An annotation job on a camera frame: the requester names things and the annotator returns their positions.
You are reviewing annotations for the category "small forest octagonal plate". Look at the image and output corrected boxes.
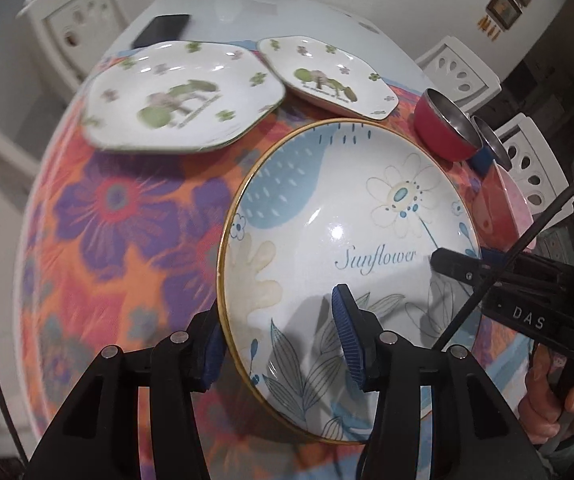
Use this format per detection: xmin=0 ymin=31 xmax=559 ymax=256
xmin=256 ymin=36 xmax=398 ymax=120

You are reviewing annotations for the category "white chair near right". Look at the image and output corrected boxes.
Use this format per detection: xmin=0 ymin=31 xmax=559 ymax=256
xmin=495 ymin=113 xmax=569 ymax=219

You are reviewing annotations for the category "red steel bowl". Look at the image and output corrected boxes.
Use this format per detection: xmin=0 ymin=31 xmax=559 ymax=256
xmin=414 ymin=88 xmax=483 ymax=162

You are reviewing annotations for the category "white chair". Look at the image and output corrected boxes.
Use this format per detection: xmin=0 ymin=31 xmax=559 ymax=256
xmin=17 ymin=0 xmax=127 ymax=103
xmin=415 ymin=36 xmax=502 ymax=115
xmin=495 ymin=113 xmax=569 ymax=219

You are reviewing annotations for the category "white chair far right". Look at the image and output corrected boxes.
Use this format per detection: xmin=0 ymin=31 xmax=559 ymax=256
xmin=415 ymin=36 xmax=502 ymax=115

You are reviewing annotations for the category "small framed picture lower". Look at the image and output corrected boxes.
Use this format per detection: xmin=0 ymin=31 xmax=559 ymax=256
xmin=486 ymin=0 xmax=522 ymax=30

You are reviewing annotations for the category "person's right hand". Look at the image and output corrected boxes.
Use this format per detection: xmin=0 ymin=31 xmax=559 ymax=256
xmin=518 ymin=344 xmax=574 ymax=444

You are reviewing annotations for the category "floral orange tablecloth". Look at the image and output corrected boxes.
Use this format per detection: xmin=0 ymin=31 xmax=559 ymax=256
xmin=13 ymin=49 xmax=539 ymax=476

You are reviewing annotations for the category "blue steel bowl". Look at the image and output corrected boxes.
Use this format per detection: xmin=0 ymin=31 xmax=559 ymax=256
xmin=468 ymin=116 xmax=512 ymax=178

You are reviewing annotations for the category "sunflower round plate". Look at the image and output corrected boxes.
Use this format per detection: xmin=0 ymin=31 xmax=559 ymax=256
xmin=217 ymin=119 xmax=480 ymax=443

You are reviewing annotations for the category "white chair far left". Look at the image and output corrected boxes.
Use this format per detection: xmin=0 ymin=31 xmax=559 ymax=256
xmin=17 ymin=0 xmax=127 ymax=103

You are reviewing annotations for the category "black smartphone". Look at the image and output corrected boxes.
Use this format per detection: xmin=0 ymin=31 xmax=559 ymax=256
xmin=132 ymin=14 xmax=190 ymax=49

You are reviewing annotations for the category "large forest octagonal plate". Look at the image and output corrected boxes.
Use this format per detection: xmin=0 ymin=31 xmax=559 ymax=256
xmin=82 ymin=41 xmax=286 ymax=154

